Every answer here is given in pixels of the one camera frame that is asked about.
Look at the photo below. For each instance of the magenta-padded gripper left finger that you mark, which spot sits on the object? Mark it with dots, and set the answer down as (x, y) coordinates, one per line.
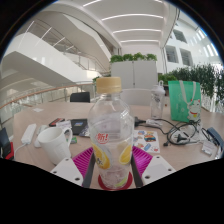
(68, 170)

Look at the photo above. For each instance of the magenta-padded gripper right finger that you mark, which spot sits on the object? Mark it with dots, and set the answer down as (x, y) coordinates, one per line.
(158, 168)

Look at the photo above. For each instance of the clear lemon drink bottle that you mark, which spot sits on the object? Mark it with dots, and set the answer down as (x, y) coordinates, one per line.
(110, 133)

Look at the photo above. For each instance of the white ceramic mug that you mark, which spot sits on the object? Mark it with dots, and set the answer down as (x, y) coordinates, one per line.
(55, 145)

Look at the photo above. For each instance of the flat round red coaster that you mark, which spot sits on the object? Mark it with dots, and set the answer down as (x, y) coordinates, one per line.
(128, 185)

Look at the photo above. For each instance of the white computer mouse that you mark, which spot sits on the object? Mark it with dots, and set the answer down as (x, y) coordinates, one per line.
(36, 143)

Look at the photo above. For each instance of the printed brochure booklet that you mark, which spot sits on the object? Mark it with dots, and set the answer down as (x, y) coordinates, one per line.
(85, 131)

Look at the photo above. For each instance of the white business card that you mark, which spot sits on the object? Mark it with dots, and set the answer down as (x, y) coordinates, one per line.
(64, 125)

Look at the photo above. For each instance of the white charger block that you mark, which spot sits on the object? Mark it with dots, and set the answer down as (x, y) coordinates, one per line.
(152, 123)

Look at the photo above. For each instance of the pale green computer mouse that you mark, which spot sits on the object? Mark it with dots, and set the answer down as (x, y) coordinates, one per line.
(42, 129)

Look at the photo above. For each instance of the black and red small box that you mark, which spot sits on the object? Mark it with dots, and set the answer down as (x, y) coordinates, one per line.
(56, 122)

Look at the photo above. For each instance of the black power adapter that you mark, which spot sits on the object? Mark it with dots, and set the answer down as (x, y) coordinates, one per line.
(139, 121)

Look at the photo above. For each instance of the white power strip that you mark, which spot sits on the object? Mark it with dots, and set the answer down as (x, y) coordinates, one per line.
(28, 133)

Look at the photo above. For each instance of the white printed card box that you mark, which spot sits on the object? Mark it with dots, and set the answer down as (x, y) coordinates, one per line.
(208, 147)

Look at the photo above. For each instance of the white paper sheet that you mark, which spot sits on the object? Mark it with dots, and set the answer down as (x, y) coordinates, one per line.
(37, 109)

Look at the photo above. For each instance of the black and red case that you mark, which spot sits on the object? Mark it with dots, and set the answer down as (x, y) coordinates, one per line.
(5, 145)

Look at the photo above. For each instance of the clear shaker bottle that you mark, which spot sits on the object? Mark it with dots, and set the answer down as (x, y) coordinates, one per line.
(157, 100)

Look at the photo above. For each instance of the green cat print tote bag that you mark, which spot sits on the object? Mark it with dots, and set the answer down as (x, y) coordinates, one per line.
(185, 100)

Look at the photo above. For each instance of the black office chair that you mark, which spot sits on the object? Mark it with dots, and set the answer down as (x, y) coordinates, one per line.
(80, 97)

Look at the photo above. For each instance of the white planter box with plants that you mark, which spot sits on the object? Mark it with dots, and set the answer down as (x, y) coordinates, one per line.
(133, 73)

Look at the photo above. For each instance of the green hedge plant row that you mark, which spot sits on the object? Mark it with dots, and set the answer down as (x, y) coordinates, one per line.
(200, 75)

